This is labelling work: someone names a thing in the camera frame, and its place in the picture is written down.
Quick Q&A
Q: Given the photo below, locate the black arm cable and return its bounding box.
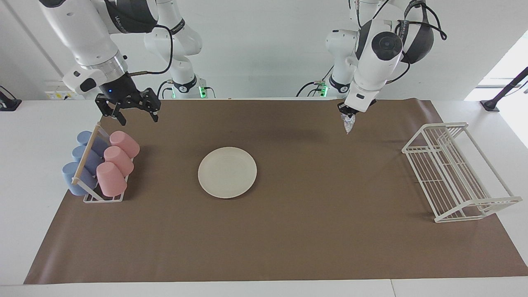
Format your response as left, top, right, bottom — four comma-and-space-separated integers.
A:
349, 0, 448, 83
126, 24, 174, 77

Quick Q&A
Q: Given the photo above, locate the white wall socket box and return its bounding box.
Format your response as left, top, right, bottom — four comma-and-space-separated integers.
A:
45, 80, 99, 101

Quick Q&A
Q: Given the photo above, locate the white wire dish rack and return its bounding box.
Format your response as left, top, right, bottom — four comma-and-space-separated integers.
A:
402, 122, 523, 223

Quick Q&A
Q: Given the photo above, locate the black left base cable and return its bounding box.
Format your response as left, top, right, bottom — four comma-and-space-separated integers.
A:
295, 63, 335, 98

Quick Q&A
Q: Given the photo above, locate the black base cable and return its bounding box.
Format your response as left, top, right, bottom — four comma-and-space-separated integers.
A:
295, 63, 335, 98
156, 80, 174, 99

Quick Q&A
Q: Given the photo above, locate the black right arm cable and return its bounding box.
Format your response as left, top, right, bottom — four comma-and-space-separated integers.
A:
126, 24, 174, 77

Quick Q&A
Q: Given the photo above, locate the black right base cable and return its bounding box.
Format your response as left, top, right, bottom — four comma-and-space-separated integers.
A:
156, 80, 174, 99

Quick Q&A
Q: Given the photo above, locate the brown table mat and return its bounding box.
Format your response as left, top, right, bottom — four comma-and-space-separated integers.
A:
24, 99, 528, 284

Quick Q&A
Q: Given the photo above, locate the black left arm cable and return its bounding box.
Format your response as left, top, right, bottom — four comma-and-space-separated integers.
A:
349, 0, 448, 83

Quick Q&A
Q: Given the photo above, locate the blue plastic cup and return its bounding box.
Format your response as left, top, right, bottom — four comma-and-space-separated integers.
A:
72, 145, 104, 174
62, 162, 99, 196
77, 131, 110, 156

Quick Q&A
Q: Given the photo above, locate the black angled stand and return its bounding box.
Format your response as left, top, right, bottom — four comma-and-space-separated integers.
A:
480, 67, 528, 112

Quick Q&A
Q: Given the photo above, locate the white cup holder rack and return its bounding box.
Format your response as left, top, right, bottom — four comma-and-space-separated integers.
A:
72, 122, 134, 203

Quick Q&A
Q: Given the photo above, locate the pink plastic cup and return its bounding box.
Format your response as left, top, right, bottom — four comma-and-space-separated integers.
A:
104, 146, 134, 177
109, 131, 140, 159
96, 162, 127, 197

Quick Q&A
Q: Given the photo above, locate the black table clamp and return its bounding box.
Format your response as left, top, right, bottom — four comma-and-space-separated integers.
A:
0, 85, 22, 111

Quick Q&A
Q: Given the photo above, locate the cream round plate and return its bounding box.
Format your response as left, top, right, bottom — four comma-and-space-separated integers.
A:
198, 147, 257, 199

